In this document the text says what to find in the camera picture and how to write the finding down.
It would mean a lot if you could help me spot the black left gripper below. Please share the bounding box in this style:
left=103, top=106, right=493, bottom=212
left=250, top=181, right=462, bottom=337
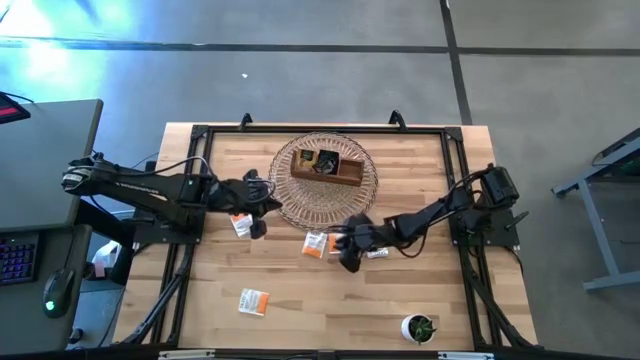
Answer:
left=208, top=169, right=283, bottom=240

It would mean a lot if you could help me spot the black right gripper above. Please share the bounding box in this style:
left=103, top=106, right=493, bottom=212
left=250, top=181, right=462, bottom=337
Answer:
left=338, top=214, right=396, bottom=274

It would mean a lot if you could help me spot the yellow mango tea packet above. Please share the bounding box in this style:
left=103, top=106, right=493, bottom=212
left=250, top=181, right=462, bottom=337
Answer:
left=297, top=149, right=320, bottom=171

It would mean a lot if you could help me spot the wooden tea organizer box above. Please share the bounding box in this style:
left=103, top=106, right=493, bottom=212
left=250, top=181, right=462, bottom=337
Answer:
left=290, top=147, right=365, bottom=188

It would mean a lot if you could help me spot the round woven wicker mat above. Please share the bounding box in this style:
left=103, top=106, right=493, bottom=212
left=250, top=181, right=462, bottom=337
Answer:
left=268, top=132, right=379, bottom=232

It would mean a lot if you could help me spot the potted plant white pot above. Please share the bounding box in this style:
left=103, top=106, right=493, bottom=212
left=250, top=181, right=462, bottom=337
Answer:
left=400, top=313, right=438, bottom=346

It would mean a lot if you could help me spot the white object under desk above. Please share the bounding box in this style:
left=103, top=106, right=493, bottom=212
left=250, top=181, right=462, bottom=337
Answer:
left=91, top=239, right=125, bottom=280

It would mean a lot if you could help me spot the black computer mouse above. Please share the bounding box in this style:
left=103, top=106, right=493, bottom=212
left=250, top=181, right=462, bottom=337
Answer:
left=41, top=268, right=76, bottom=319

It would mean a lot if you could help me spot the grey desk top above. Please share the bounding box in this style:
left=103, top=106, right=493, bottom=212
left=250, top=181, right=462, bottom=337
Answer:
left=0, top=98, right=105, bottom=234

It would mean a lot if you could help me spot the grey metal table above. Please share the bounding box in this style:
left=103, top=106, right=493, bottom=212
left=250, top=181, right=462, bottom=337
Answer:
left=550, top=127, right=640, bottom=294

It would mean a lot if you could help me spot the backlit computer keyboard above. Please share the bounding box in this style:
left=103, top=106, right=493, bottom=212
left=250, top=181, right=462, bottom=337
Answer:
left=0, top=232, right=40, bottom=287

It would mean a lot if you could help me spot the dark grey desk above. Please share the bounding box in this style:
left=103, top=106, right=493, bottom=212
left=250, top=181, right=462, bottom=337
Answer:
left=0, top=223, right=95, bottom=357

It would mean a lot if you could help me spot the black device red screen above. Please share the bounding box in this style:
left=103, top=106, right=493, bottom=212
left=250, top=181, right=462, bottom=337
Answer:
left=0, top=91, right=32, bottom=125

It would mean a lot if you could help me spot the black metal table frame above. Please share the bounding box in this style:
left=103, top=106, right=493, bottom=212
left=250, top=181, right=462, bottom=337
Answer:
left=112, top=110, right=540, bottom=351

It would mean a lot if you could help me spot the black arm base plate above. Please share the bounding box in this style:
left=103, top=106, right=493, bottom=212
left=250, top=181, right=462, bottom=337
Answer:
left=132, top=203, right=207, bottom=246
left=446, top=204, right=530, bottom=250

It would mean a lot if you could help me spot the silver bracket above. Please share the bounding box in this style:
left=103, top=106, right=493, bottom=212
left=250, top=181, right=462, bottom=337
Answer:
left=158, top=349, right=216, bottom=360
left=438, top=351, right=495, bottom=360

